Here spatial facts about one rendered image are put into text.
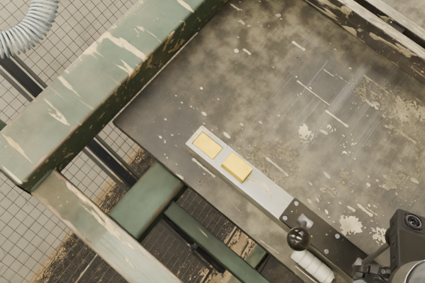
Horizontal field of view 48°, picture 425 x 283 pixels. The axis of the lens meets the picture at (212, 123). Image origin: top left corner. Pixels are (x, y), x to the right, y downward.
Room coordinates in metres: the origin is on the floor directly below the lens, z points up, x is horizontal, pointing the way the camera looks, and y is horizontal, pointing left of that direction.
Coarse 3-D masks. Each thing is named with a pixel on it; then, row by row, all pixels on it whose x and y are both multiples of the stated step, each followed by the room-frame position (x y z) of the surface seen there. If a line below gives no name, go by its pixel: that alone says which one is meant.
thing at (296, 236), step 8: (304, 216) 0.68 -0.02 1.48; (304, 224) 0.65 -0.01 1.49; (312, 224) 0.67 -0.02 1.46; (288, 232) 0.60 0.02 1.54; (296, 232) 0.59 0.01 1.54; (304, 232) 0.59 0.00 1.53; (288, 240) 0.59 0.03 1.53; (296, 240) 0.58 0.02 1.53; (304, 240) 0.58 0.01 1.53; (296, 248) 0.58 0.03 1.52; (304, 248) 0.58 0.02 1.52
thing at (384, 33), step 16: (304, 0) 1.00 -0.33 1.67; (320, 0) 0.96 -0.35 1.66; (336, 0) 0.92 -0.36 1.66; (352, 0) 0.90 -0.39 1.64; (368, 0) 0.90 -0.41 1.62; (336, 16) 0.94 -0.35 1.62; (352, 16) 0.90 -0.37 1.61; (368, 16) 0.88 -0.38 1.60; (384, 16) 0.88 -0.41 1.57; (400, 16) 0.86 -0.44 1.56; (352, 32) 0.93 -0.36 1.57; (368, 32) 0.89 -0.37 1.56; (384, 32) 0.85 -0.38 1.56; (400, 32) 0.85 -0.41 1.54; (416, 32) 0.83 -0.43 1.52; (384, 48) 0.87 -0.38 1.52; (400, 48) 0.83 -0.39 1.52; (416, 48) 0.81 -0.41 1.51; (400, 64) 0.86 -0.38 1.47; (416, 64) 0.82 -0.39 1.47
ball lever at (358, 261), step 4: (388, 228) 0.57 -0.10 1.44; (388, 232) 0.56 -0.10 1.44; (388, 236) 0.56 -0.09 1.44; (388, 240) 0.56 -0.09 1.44; (384, 244) 0.58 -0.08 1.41; (388, 244) 0.56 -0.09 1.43; (380, 248) 0.58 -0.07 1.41; (384, 248) 0.58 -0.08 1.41; (376, 252) 0.59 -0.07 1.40; (380, 252) 0.58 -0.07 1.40; (368, 256) 0.60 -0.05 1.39; (372, 256) 0.59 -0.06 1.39; (376, 256) 0.59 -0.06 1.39; (356, 260) 0.62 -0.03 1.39; (360, 260) 0.61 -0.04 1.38; (364, 260) 0.61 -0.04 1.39; (368, 260) 0.60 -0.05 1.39; (372, 260) 0.59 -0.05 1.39; (352, 264) 0.62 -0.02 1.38; (356, 264) 0.61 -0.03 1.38; (360, 264) 0.61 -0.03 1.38; (364, 264) 0.60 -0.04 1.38
